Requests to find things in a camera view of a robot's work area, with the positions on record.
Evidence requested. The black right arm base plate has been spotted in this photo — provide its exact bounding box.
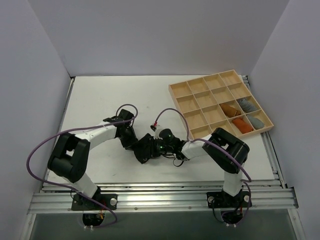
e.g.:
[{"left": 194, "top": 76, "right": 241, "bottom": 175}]
[{"left": 206, "top": 190, "right": 252, "bottom": 209}]

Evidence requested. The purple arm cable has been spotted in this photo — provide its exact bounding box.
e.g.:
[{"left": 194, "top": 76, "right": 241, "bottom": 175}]
[
  {"left": 154, "top": 107, "right": 252, "bottom": 223},
  {"left": 26, "top": 103, "right": 139, "bottom": 229}
]

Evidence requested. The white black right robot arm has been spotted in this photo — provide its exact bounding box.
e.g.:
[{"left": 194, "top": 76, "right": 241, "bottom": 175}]
[{"left": 150, "top": 125, "right": 251, "bottom": 207}]

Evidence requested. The black pinstriped underwear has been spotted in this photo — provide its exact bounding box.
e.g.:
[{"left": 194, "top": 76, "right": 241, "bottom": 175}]
[{"left": 131, "top": 133, "right": 161, "bottom": 164}]

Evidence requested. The grey striped rolled cloth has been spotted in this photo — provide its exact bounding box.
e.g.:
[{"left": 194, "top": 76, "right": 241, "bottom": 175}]
[{"left": 237, "top": 98, "right": 258, "bottom": 113}]

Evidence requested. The thin black camera cable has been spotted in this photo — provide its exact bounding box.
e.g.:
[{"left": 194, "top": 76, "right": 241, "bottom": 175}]
[{"left": 164, "top": 153, "right": 186, "bottom": 168}]

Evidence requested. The brown rolled cloth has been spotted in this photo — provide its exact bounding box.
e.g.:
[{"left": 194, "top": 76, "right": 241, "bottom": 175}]
[{"left": 220, "top": 103, "right": 242, "bottom": 118}]

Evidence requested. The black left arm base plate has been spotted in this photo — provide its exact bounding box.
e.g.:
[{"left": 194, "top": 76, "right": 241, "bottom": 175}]
[{"left": 71, "top": 193, "right": 118, "bottom": 211}]

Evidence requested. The aluminium rail frame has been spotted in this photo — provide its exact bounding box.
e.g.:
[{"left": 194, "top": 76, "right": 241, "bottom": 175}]
[{"left": 26, "top": 74, "right": 307, "bottom": 240}]

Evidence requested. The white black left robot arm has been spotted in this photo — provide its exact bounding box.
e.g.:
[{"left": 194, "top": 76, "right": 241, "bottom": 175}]
[{"left": 47, "top": 109, "right": 138, "bottom": 210}]

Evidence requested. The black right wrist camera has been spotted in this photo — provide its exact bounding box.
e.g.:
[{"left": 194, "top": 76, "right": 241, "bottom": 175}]
[{"left": 150, "top": 123, "right": 175, "bottom": 144}]

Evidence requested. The wooden compartment tray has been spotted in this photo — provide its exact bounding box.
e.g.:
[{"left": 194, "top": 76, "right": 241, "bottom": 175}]
[{"left": 168, "top": 69, "right": 274, "bottom": 139}]

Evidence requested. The orange rolled cloth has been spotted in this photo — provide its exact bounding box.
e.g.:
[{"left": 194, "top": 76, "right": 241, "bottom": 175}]
[{"left": 232, "top": 117, "right": 254, "bottom": 134}]

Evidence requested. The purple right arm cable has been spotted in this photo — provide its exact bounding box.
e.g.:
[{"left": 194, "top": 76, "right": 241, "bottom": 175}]
[{"left": 154, "top": 107, "right": 252, "bottom": 223}]

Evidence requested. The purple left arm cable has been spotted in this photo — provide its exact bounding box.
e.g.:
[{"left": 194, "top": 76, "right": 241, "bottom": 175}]
[{"left": 26, "top": 103, "right": 139, "bottom": 229}]

